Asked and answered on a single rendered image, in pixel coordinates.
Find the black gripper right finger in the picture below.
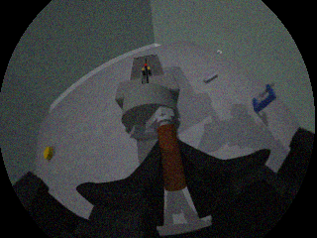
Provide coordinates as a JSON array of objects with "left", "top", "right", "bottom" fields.
[{"left": 178, "top": 139, "right": 270, "bottom": 218}]

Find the yellow short cylinder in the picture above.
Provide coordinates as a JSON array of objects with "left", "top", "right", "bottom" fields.
[{"left": 44, "top": 146, "right": 53, "bottom": 160}]

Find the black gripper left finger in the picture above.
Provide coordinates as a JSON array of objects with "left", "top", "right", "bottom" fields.
[{"left": 76, "top": 140, "right": 165, "bottom": 227}]

